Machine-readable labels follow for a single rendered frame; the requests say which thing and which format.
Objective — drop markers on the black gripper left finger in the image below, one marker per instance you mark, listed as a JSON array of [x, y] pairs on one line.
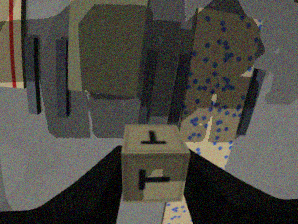
[[94, 199]]

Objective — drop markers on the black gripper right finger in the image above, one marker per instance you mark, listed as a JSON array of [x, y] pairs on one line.
[[213, 196]]

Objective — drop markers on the olive-tan cube with black markings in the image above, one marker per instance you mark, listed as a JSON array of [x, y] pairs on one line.
[[154, 163]]

